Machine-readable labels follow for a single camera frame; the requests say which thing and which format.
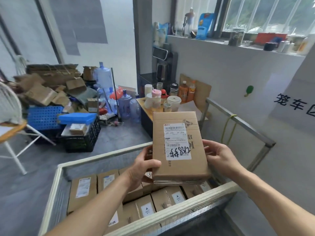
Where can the cream tall bottle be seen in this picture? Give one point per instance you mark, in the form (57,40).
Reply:
(306,45)

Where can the white small bottle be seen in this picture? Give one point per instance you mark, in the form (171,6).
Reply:
(285,47)

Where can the green popsicle wall hook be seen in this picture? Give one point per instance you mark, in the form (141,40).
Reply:
(249,89)

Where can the heap of mixed rubbish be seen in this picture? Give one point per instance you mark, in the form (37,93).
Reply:
(110,120)

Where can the small dark round dish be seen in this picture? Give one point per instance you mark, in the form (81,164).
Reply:
(193,34)

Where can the wall sign with black characters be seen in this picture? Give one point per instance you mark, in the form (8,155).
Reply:
(292,105)

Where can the black water dispenser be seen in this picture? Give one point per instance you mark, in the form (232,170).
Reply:
(162,63)

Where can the blue plastic box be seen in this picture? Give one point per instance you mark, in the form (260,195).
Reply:
(76,118)

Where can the small brown carton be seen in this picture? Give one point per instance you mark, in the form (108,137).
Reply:
(78,129)

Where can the pink lid clear tumbler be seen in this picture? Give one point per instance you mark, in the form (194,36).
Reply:
(156,100)

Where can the pale blue plastic bag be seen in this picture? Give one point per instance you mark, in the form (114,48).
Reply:
(162,34)

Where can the scribbled label printed cardboard box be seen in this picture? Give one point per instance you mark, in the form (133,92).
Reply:
(197,164)

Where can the black plastic crate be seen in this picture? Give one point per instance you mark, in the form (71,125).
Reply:
(83,142)
(41,137)

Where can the aluminium-framed window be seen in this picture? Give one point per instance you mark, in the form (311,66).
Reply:
(258,12)

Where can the blue detergent bottle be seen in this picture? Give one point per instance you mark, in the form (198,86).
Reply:
(204,27)

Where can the black lid steel flask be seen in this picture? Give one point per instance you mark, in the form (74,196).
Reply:
(174,89)

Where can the clear glass jar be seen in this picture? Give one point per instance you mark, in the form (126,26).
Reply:
(167,107)

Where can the red box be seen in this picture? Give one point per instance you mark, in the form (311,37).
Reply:
(268,38)

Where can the worn parcel barcode label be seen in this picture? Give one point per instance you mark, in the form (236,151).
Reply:
(73,201)

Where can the white paper sheet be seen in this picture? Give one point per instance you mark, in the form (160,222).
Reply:
(188,106)
(4,131)

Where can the parcel with handwritten label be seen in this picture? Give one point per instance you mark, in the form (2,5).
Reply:
(157,189)

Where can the blue perforated plastic crate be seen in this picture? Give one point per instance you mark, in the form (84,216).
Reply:
(44,117)

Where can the red plastic object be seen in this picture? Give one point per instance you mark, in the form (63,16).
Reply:
(116,93)

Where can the blue water jug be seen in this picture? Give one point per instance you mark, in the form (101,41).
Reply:
(125,105)
(134,110)

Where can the person's right forearm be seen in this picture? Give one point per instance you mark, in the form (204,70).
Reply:
(275,196)

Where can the large pale blue jug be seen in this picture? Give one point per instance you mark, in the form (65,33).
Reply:
(103,76)

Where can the white plastic cup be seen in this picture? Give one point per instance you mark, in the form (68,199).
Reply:
(147,101)

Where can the upright brown carton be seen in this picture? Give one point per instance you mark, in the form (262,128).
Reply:
(92,105)

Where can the clear glass kettle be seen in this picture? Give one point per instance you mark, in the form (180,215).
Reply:
(177,29)

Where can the dark mug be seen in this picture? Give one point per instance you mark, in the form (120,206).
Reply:
(269,47)

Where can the small yellow table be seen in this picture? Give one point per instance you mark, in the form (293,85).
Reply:
(141,103)

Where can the orange drink bottle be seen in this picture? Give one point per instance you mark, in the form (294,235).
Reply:
(191,92)

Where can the red lid bottle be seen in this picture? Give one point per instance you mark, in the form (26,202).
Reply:
(164,92)

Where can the white lid drink cup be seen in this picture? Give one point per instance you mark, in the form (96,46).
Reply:
(174,103)

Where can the white metal stool frame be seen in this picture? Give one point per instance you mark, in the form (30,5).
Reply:
(12,127)

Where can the dark lid glass jar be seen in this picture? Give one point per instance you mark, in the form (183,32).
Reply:
(236,38)

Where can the large labelled cardboard box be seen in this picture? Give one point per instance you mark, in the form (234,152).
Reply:
(133,211)
(160,199)
(192,191)

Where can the green striped holed cardboard box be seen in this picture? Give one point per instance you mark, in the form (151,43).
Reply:
(133,195)

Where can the person's left hand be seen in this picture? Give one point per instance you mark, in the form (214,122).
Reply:
(140,169)

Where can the parcel with blue-top label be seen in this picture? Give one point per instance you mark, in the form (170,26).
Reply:
(102,186)

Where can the person's left forearm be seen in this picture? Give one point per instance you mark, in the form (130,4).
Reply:
(93,211)

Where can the person's right hand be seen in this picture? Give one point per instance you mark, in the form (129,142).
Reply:
(224,157)

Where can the brown tea bottle white cap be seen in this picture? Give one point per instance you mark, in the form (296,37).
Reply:
(182,92)

